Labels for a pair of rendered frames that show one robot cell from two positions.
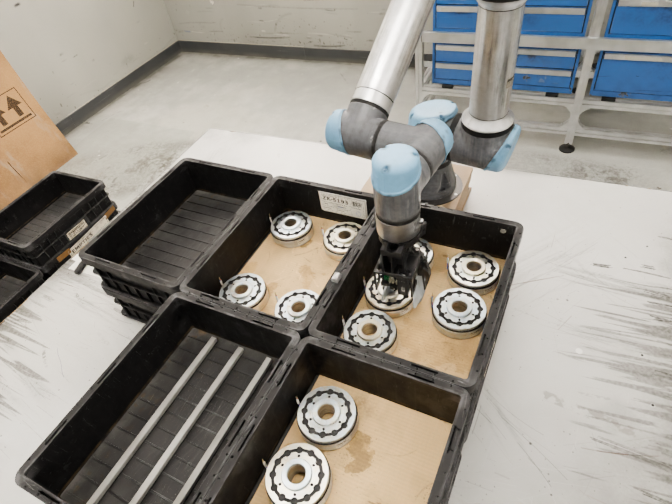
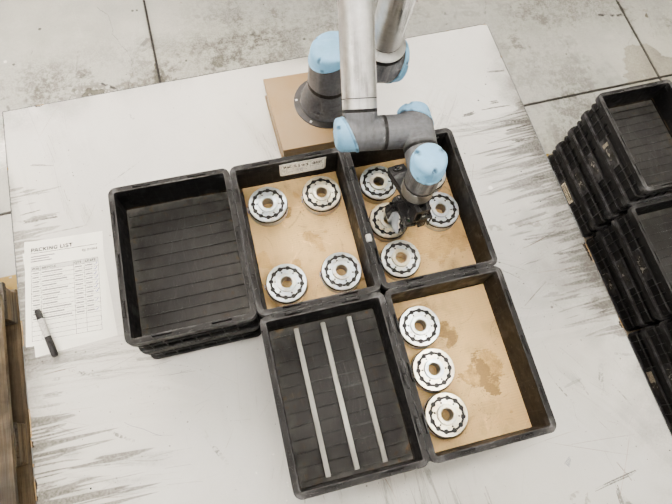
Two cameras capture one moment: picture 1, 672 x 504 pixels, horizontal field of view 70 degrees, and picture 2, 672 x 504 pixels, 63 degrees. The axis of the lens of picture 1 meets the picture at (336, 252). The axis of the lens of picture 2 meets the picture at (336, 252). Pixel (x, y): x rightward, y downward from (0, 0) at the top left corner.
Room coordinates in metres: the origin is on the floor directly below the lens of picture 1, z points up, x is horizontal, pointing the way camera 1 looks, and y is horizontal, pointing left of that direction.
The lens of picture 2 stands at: (0.41, 0.47, 2.17)
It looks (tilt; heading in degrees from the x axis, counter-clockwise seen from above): 70 degrees down; 304
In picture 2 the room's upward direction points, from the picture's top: 10 degrees clockwise
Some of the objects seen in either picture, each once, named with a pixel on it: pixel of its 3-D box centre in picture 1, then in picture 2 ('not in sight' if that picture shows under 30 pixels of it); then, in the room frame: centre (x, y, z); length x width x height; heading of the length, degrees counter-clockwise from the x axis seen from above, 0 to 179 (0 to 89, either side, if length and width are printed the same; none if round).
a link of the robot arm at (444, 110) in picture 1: (433, 130); (332, 62); (1.03, -0.30, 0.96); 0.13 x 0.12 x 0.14; 51
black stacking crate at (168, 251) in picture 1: (189, 231); (185, 259); (0.93, 0.35, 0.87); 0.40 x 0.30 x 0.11; 147
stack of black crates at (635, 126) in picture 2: not in sight; (623, 164); (0.22, -1.13, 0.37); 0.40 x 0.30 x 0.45; 148
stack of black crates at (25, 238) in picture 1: (70, 246); not in sight; (1.58, 1.09, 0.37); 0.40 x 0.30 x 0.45; 148
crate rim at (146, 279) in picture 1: (182, 216); (181, 252); (0.93, 0.35, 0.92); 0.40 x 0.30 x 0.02; 147
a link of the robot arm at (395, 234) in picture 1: (400, 221); (419, 186); (0.60, -0.12, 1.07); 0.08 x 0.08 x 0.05
